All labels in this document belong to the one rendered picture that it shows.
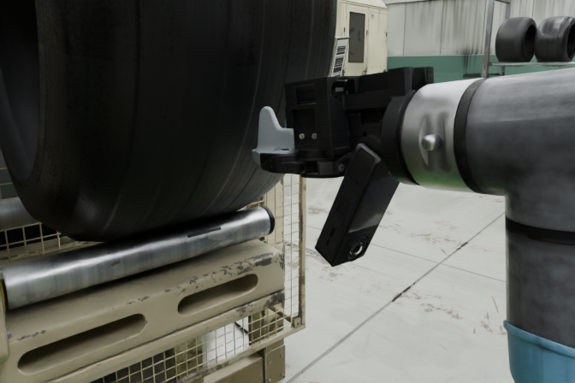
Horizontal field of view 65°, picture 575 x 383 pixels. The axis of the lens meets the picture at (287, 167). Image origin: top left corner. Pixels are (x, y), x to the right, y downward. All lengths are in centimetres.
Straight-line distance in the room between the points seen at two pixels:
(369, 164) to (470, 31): 1169
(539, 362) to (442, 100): 16
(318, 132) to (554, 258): 19
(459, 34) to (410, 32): 129
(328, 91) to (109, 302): 35
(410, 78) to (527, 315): 17
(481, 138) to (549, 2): 1134
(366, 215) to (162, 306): 30
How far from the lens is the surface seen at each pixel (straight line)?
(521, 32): 575
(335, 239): 38
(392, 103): 33
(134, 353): 59
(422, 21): 1250
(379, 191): 37
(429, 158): 31
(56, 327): 54
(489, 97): 29
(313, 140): 38
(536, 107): 27
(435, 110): 30
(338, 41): 53
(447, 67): 1208
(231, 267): 62
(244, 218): 64
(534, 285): 29
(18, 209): 81
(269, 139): 44
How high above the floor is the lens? 112
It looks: 12 degrees down
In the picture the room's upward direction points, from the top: straight up
